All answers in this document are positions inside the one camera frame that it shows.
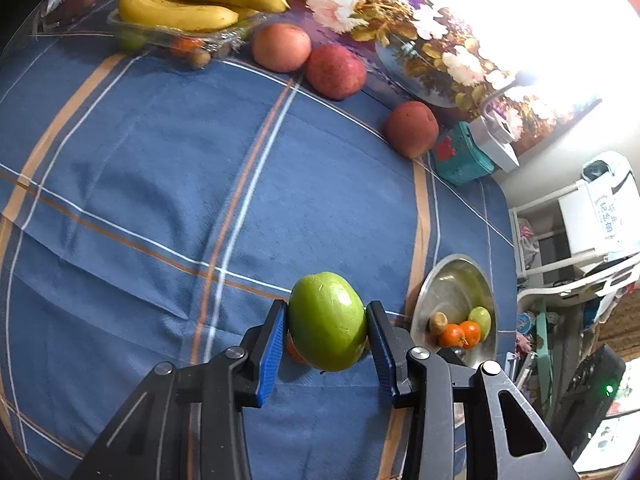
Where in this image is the pink plastic bag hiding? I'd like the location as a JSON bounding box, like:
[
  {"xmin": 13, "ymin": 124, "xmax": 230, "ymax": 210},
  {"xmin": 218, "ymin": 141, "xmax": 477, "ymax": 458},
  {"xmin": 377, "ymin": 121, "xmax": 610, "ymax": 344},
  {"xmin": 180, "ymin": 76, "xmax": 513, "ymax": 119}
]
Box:
[{"xmin": 517, "ymin": 220, "xmax": 543, "ymax": 271}]

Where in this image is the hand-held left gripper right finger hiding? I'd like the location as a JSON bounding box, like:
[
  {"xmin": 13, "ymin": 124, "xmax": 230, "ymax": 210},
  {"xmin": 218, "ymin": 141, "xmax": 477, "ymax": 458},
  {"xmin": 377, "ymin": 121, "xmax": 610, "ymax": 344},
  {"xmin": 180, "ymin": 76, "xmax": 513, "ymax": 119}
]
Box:
[{"xmin": 366, "ymin": 301, "xmax": 576, "ymax": 480}]

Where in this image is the round stainless steel plate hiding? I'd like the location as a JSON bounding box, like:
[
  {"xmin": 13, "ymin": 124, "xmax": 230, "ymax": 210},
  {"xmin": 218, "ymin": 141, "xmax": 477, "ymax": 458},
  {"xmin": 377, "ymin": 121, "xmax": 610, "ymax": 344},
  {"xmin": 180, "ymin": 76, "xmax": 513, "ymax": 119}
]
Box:
[{"xmin": 410, "ymin": 253, "xmax": 498, "ymax": 366}]

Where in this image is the blue plaid tablecloth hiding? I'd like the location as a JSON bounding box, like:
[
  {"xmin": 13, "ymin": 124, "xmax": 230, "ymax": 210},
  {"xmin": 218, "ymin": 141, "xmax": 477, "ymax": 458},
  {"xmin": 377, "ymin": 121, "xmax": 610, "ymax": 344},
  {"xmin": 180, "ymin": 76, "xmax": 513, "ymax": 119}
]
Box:
[{"xmin": 0, "ymin": 0, "xmax": 518, "ymax": 480}]

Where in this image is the large green jujube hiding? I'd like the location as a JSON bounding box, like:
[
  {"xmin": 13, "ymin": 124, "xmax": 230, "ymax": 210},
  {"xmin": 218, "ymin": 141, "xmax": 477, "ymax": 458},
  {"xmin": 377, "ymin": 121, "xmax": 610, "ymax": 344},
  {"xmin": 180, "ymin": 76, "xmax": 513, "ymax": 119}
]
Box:
[{"xmin": 287, "ymin": 271, "xmax": 368, "ymax": 372}]

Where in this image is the flower painting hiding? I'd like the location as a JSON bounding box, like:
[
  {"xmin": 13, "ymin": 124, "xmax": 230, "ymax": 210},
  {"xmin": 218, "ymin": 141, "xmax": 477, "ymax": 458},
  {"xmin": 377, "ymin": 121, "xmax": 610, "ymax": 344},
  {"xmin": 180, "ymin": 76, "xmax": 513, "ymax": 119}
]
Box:
[{"xmin": 235, "ymin": 0, "xmax": 603, "ymax": 156}]

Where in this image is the pile of assorted clutter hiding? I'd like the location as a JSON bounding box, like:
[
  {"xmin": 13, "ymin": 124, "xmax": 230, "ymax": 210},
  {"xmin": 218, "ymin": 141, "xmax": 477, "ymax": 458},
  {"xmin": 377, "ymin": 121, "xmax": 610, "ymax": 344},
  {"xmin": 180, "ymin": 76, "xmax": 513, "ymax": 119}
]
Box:
[{"xmin": 515, "ymin": 300, "xmax": 568, "ymax": 403}]

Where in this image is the large red apple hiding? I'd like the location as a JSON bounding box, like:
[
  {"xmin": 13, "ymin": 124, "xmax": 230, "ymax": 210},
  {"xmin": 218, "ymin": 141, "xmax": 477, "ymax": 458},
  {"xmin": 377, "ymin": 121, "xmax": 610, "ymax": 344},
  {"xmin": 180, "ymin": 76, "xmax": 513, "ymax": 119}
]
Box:
[{"xmin": 383, "ymin": 100, "xmax": 440, "ymax": 159}]

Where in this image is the pink apple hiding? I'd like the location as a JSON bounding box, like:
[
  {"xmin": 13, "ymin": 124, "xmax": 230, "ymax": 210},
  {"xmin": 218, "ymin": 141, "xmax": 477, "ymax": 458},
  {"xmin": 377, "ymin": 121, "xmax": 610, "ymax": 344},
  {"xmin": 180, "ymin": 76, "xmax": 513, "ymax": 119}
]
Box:
[{"xmin": 251, "ymin": 22, "xmax": 312, "ymax": 73}]

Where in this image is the white power adapter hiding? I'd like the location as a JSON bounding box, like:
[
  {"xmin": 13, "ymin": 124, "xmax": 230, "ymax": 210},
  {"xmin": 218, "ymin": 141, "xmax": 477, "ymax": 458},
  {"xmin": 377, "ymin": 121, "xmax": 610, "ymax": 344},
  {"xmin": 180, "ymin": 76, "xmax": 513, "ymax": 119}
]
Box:
[{"xmin": 482, "ymin": 105, "xmax": 516, "ymax": 141}]

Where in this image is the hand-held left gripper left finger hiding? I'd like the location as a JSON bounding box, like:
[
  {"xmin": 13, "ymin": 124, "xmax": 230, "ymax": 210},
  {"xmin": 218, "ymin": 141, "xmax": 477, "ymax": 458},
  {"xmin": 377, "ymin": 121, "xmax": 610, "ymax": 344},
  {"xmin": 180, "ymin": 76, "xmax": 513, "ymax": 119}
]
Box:
[{"xmin": 70, "ymin": 300, "xmax": 288, "ymax": 480}]

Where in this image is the white chair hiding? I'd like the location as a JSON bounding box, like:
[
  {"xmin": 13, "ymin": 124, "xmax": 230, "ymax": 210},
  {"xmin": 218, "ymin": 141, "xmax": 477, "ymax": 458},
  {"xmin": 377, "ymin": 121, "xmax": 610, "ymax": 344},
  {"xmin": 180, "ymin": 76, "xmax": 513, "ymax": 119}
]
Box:
[
  {"xmin": 510, "ymin": 152, "xmax": 640, "ymax": 281},
  {"xmin": 517, "ymin": 255, "xmax": 640, "ymax": 323}
]

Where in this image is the teal plastic box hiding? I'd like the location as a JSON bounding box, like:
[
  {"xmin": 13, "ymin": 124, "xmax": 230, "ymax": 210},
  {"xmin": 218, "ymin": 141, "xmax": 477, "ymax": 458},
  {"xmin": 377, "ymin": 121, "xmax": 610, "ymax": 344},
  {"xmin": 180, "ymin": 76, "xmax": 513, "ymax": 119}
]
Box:
[{"xmin": 432, "ymin": 121, "xmax": 496, "ymax": 186}]

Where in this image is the small orange mandarin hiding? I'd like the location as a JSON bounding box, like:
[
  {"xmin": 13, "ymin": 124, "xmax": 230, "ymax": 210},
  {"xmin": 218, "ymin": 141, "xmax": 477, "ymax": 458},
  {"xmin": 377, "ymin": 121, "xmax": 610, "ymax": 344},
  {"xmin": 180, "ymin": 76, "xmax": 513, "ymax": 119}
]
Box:
[
  {"xmin": 286, "ymin": 335, "xmax": 308, "ymax": 365},
  {"xmin": 170, "ymin": 37, "xmax": 206, "ymax": 57}
]

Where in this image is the small green jujube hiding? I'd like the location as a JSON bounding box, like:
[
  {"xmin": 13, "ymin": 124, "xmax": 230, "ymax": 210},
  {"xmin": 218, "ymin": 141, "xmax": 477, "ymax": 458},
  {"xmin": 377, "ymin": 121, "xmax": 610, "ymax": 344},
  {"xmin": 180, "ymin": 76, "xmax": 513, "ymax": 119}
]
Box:
[{"xmin": 468, "ymin": 306, "xmax": 492, "ymax": 336}]

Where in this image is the black speaker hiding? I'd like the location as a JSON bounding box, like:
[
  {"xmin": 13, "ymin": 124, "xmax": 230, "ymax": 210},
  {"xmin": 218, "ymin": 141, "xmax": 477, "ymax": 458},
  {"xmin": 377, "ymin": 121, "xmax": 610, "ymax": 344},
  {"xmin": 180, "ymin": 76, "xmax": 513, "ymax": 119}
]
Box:
[{"xmin": 542, "ymin": 344, "xmax": 628, "ymax": 461}]

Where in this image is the clear plastic fruit tray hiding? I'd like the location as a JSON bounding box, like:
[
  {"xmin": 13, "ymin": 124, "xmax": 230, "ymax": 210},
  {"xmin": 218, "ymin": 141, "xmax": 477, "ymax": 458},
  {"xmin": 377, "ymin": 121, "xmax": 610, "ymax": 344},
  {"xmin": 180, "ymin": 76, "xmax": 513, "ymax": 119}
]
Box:
[{"xmin": 106, "ymin": 7, "xmax": 268, "ymax": 68}]

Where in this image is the white box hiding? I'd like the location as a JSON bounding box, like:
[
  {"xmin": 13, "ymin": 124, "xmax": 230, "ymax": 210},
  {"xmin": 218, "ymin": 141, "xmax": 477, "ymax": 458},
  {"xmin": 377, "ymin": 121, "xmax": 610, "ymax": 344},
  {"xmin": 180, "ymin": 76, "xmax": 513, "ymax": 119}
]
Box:
[{"xmin": 467, "ymin": 115, "xmax": 521, "ymax": 171}]

